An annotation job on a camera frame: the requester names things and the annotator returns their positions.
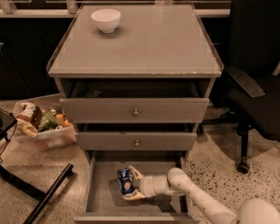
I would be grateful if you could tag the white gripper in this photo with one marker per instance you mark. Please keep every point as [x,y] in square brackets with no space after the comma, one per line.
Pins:
[147,184]

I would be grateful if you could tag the blue pepsi can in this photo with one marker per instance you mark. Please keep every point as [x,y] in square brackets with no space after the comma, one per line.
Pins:
[125,178]

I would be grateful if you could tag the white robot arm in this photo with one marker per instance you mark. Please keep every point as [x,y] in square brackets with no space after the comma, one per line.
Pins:
[176,182]

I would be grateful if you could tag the grey bottom drawer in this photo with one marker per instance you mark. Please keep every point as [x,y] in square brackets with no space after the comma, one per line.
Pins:
[105,204]

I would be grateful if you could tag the grey drawer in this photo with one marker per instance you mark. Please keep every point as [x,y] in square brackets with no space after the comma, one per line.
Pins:
[135,136]
[105,204]
[135,101]

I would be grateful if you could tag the grey middle drawer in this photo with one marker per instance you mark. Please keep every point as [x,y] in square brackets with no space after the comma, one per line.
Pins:
[135,136]

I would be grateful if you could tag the grey top drawer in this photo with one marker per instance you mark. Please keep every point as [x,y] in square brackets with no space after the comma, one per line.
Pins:
[135,101]

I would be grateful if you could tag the dark item in top drawer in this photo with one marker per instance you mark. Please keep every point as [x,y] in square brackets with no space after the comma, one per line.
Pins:
[92,94]

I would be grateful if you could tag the grey drawer cabinet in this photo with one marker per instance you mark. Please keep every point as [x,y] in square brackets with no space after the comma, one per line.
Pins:
[151,42]

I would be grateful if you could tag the green snack bag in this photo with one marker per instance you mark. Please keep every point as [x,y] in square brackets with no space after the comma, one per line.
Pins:
[47,122]

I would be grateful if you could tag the clear plastic snack bin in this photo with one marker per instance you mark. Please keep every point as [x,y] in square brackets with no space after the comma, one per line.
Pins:
[48,139]

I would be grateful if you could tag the brown chip bag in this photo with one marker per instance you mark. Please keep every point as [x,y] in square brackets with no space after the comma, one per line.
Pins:
[27,119]

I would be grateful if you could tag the black office chair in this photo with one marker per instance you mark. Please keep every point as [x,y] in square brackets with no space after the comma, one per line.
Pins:
[250,82]

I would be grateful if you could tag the black stand with base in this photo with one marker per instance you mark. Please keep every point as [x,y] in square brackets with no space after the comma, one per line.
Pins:
[7,121]

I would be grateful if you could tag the white ceramic bowl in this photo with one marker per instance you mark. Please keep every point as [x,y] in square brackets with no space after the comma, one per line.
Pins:
[106,19]

